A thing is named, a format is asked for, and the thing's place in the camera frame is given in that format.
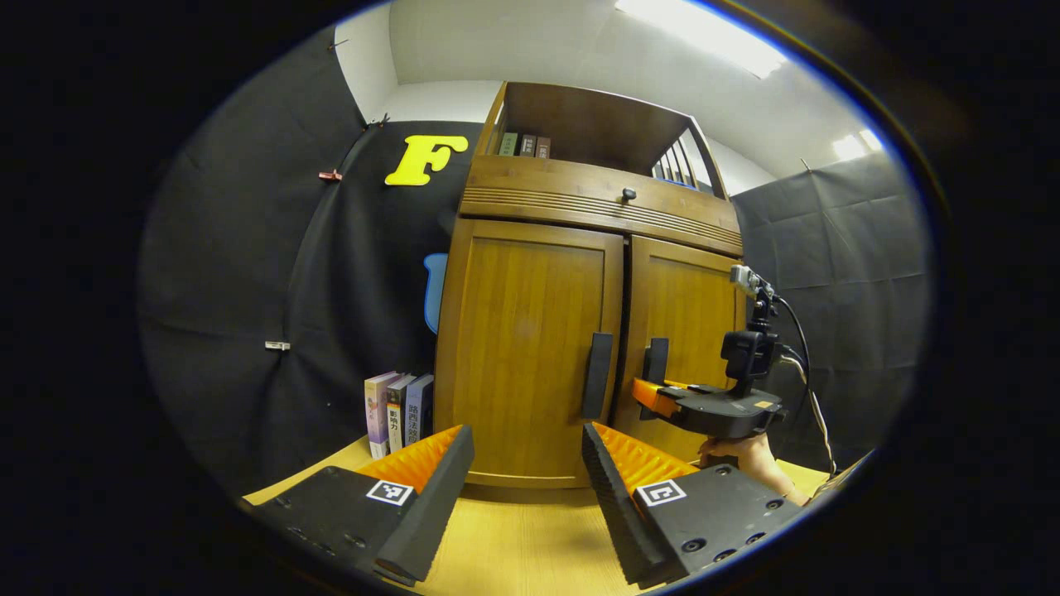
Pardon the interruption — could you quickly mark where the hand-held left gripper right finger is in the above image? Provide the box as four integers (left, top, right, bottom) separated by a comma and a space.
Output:
582, 421, 808, 589

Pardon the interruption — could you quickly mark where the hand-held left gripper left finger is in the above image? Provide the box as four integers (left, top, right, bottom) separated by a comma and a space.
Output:
248, 425, 475, 587

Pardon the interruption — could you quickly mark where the wooden shoe cabinet door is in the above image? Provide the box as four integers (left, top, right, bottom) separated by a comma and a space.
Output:
433, 218, 624, 489
611, 236, 746, 464

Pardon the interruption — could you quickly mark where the wooden double-door shoe cabinet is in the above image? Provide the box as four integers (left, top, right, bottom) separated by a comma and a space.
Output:
433, 80, 746, 489

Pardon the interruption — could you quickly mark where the grey book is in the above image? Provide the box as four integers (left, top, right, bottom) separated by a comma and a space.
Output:
386, 374, 417, 454

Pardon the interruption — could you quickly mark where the blue book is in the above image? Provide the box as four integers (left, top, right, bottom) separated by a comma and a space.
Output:
404, 373, 435, 445

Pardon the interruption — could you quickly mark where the purple white book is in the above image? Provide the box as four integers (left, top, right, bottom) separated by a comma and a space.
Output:
364, 371, 400, 460

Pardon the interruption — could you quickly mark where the wooden ribbed drawer front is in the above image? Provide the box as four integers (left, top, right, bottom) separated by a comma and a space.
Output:
460, 155, 744, 257

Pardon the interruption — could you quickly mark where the small ceiling light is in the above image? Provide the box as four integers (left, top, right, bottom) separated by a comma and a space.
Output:
831, 128, 885, 162

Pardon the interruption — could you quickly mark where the black door handle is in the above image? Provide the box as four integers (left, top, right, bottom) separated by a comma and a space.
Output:
581, 332, 614, 421
639, 337, 670, 411

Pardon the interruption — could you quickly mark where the black cable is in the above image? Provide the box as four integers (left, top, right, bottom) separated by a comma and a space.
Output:
773, 294, 839, 478

